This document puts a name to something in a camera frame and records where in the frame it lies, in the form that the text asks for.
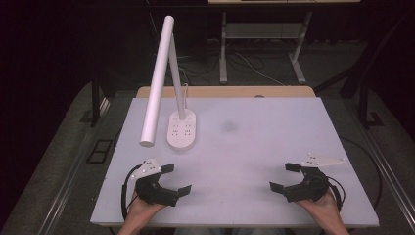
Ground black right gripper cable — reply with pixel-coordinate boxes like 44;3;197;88
326;175;346;213

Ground white metal desk frame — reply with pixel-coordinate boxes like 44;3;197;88
218;11;313;85

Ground black metal stand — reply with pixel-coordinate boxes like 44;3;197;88
90;76;103;128
312;13;413;130

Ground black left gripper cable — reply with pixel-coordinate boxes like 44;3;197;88
120;164;145;223

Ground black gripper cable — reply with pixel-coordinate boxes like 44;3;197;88
120;164;145;223
326;175;346;213

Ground black floor cable loop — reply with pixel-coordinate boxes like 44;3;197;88
339;136;384;211

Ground white lamp cable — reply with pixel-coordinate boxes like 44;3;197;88
180;82;190;111

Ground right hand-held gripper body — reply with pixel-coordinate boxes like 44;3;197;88
285;152;346;204

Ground person's right hand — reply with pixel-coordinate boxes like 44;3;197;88
295;191;343;227

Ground person's left hand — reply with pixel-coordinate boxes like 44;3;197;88
125;195;167;225

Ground tangled floor cables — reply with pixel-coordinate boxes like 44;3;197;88
177;52;287;87

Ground white desk lamp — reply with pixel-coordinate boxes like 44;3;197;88
139;15;198;151

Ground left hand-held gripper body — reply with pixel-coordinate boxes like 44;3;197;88
130;158;180;208

